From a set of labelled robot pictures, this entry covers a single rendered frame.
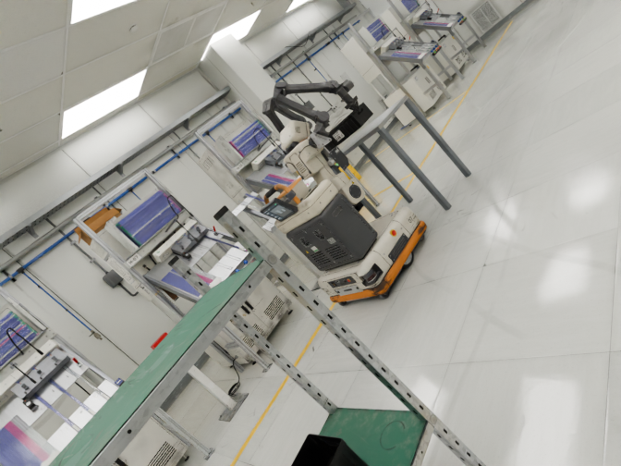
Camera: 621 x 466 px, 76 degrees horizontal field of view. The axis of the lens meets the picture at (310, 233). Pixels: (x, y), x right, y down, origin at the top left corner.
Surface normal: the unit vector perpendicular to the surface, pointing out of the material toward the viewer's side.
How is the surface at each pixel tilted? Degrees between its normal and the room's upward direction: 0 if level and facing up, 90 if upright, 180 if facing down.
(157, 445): 90
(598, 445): 0
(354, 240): 90
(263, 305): 90
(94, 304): 90
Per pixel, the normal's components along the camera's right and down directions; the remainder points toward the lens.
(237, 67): 0.53, -0.32
